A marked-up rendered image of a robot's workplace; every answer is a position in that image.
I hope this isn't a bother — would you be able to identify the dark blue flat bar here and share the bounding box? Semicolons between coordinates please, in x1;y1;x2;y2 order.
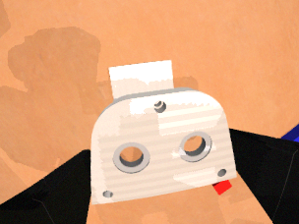
280;124;299;142

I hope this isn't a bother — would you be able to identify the white plate with two holes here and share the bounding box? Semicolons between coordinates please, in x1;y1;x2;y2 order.
90;87;237;205

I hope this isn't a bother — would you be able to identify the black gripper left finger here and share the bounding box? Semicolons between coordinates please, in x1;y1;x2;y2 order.
0;150;91;224

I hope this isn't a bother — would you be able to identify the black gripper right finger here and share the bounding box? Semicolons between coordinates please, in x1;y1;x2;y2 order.
229;128;299;224

